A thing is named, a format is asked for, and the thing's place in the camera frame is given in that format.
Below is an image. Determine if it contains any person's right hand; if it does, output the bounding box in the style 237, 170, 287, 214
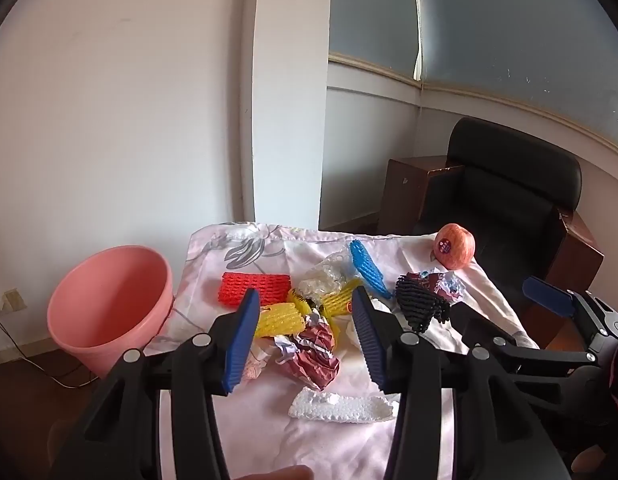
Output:
570, 446, 610, 480

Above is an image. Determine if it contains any red foam fruit net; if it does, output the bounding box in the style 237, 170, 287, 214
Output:
218, 272, 292, 308

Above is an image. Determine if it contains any pink floral cloth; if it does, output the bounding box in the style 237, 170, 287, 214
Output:
159, 221, 544, 480

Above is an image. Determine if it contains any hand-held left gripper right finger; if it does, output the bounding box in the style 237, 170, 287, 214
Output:
351, 285, 572, 480

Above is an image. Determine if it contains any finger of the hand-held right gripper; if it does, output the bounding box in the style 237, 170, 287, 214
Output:
450, 303, 598, 377
522, 275, 618, 357

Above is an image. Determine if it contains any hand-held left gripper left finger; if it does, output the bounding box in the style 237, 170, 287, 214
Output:
48, 287, 262, 480

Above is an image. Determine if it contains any maroon foil wrapper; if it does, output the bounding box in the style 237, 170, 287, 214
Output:
274, 317, 341, 391

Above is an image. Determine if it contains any beige wall socket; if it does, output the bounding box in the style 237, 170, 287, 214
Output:
2, 287, 27, 313

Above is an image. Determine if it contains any white foam fruit net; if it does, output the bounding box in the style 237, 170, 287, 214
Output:
288, 386, 397, 423

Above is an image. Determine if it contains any maroon white wrapper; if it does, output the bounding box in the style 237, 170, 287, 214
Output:
404, 269, 467, 306

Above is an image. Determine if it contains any black power cable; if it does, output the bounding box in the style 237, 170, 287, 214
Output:
0, 310, 99, 390

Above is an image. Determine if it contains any black foam fruit net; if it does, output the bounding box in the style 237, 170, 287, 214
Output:
395, 274, 452, 333

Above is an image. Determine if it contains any pink plastic bucket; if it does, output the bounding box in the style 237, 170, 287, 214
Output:
46, 245, 175, 378

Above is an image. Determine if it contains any black armchair with wooden arms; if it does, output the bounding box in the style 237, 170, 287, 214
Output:
376, 116, 604, 348

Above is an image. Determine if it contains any large window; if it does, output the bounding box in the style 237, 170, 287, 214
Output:
329, 0, 618, 148

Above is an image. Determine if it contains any blue foam fruit net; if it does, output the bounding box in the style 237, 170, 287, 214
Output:
349, 240, 395, 301

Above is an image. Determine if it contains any red apple with sticker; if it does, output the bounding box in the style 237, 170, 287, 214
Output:
431, 222, 476, 267

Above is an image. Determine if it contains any clear plastic wrapper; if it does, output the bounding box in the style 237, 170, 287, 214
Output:
296, 252, 357, 301

